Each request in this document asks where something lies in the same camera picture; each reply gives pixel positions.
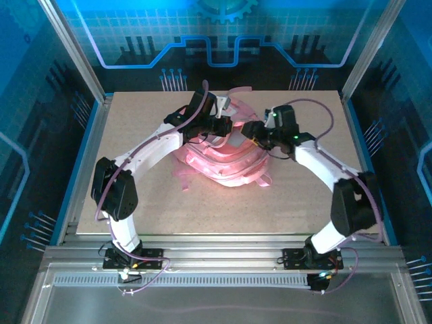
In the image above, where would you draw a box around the pink backpack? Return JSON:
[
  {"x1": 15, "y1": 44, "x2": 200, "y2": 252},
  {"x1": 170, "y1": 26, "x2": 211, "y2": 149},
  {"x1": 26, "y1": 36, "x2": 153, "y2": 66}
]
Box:
[{"x1": 171, "y1": 86, "x2": 273, "y2": 192}]

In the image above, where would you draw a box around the small black controller box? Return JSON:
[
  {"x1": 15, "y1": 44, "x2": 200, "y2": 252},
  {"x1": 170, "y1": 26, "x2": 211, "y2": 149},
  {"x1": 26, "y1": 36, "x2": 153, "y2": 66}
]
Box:
[{"x1": 306, "y1": 272, "x2": 331, "y2": 293}]

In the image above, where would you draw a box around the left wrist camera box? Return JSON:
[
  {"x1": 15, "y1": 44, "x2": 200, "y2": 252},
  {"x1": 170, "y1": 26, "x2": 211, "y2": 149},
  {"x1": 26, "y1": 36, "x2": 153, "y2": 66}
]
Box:
[{"x1": 215, "y1": 96, "x2": 233, "y2": 119}]

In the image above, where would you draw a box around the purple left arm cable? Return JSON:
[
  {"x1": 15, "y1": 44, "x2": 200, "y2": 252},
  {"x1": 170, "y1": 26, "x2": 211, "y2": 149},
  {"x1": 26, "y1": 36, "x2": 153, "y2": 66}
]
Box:
[{"x1": 94, "y1": 80, "x2": 209, "y2": 296}]

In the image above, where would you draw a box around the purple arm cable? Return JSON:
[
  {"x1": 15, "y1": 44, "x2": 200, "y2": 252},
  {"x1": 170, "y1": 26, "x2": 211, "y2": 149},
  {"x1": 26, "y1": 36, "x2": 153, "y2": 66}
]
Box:
[
  {"x1": 94, "y1": 80, "x2": 209, "y2": 296},
  {"x1": 285, "y1": 97, "x2": 384, "y2": 295}
]

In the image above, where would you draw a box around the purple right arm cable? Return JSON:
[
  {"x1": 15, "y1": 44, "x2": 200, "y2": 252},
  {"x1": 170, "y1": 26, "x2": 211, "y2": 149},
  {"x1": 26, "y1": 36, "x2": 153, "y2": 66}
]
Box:
[{"x1": 285, "y1": 97, "x2": 384, "y2": 295}]

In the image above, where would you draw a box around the aluminium frame post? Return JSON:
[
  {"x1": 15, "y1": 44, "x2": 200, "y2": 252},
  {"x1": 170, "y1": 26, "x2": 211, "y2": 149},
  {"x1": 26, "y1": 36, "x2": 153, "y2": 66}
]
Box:
[
  {"x1": 340, "y1": 0, "x2": 408, "y2": 101},
  {"x1": 38, "y1": 0, "x2": 114, "y2": 104}
]

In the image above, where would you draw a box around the aluminium table side rail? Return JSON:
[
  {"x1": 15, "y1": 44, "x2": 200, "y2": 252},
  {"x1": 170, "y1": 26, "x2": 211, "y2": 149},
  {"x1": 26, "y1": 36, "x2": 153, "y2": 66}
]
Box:
[{"x1": 55, "y1": 94, "x2": 114, "y2": 246}]

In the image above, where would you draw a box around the aluminium frame rail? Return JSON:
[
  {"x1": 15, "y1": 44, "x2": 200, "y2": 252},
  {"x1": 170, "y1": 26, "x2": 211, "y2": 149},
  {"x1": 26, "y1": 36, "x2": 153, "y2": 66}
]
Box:
[{"x1": 43, "y1": 234, "x2": 406, "y2": 267}]

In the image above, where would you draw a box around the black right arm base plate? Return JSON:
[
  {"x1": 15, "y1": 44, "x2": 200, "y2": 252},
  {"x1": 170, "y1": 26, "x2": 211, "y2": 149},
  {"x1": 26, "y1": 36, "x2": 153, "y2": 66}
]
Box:
[{"x1": 282, "y1": 248, "x2": 344, "y2": 271}]

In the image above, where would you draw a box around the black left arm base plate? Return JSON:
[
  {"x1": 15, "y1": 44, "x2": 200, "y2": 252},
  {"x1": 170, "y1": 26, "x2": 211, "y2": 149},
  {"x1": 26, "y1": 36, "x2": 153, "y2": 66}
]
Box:
[{"x1": 103, "y1": 248, "x2": 165, "y2": 271}]

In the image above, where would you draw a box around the slotted cable duct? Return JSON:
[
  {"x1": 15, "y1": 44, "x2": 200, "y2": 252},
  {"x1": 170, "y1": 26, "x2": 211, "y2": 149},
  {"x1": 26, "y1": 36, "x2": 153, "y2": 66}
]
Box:
[{"x1": 53, "y1": 275, "x2": 310, "y2": 288}]

